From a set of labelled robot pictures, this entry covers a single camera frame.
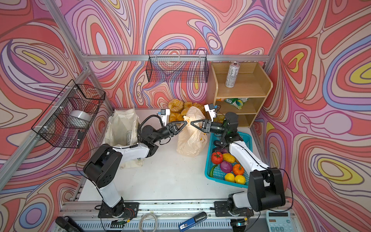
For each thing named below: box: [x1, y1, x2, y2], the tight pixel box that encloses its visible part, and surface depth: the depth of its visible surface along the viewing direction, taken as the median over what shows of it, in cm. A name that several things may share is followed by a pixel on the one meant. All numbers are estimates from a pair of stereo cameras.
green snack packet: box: [224, 97, 249, 110], surface depth 100 cm
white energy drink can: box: [126, 130, 133, 146], surface depth 98 cm
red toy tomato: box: [211, 151, 224, 165], surface depth 88 cm
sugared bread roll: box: [168, 98, 185, 113], surface depth 114 cm
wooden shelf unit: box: [206, 62, 273, 128], surface depth 91 cm
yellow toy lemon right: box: [234, 174, 246, 185], surface depth 80 cm
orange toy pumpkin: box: [232, 163, 245, 176], surface depth 84 cm
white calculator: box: [265, 210, 295, 232], surface depth 70 cm
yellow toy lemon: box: [224, 172, 236, 183], surface depth 82 cm
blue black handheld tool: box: [178, 211, 208, 232], surface depth 69 cm
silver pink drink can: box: [225, 60, 241, 88], surface depth 82 cm
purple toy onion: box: [220, 160, 233, 174], surface depth 86 cm
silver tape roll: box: [68, 110, 93, 128], surface depth 73 cm
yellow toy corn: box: [222, 153, 236, 164], surface depth 89 cm
